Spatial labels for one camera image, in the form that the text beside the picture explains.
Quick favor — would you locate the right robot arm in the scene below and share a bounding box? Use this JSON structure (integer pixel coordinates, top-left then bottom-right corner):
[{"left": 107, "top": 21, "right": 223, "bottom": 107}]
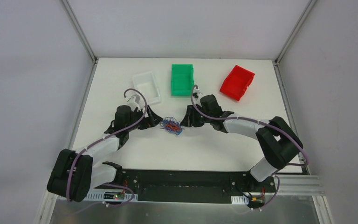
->
[{"left": 181, "top": 93, "right": 303, "bottom": 191}]

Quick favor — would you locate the coloured wire bundle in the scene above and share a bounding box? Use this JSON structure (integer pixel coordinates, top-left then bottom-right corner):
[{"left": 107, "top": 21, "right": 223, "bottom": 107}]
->
[{"left": 159, "top": 117, "right": 185, "bottom": 137}]

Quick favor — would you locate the red plastic bin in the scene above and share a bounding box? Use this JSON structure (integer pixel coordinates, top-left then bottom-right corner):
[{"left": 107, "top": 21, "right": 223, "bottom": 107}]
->
[{"left": 220, "top": 65, "right": 255, "bottom": 101}]

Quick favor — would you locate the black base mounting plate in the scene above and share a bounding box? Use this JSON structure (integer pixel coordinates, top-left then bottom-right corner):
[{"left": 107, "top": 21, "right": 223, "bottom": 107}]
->
[{"left": 110, "top": 169, "right": 276, "bottom": 204}]

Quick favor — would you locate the green plastic bin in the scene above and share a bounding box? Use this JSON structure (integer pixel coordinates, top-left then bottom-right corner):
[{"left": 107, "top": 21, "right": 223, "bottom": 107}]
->
[{"left": 171, "top": 64, "right": 194, "bottom": 97}]

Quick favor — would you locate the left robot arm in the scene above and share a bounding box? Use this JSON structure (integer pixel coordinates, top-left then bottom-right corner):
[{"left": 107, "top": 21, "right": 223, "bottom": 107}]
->
[{"left": 47, "top": 105, "right": 163, "bottom": 202}]

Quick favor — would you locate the white plastic bin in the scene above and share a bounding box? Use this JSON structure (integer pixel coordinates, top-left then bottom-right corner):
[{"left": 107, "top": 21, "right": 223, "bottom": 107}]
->
[{"left": 132, "top": 71, "right": 162, "bottom": 105}]

